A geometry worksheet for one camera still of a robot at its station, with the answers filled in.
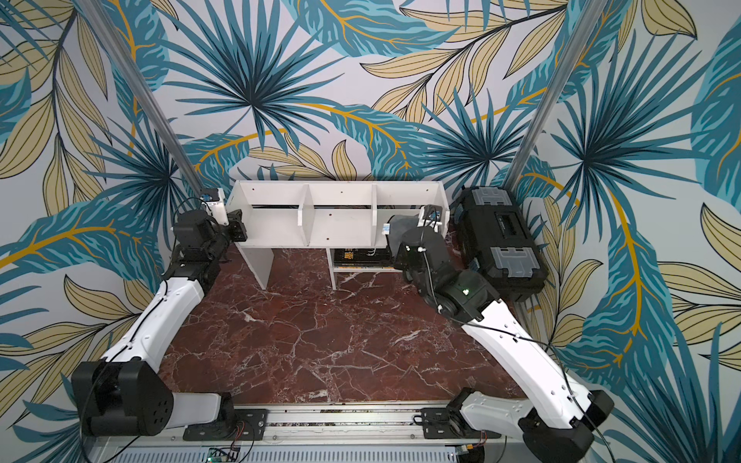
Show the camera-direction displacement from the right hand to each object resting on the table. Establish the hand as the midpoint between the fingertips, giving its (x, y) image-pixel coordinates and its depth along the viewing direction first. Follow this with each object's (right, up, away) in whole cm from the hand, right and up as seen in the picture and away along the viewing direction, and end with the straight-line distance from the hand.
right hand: (410, 237), depth 67 cm
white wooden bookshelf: (-23, +7, +19) cm, 31 cm away
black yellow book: (-12, -6, +22) cm, 26 cm away
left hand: (-45, +7, +12) cm, 47 cm away
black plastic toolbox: (+31, +1, +27) cm, 41 cm away
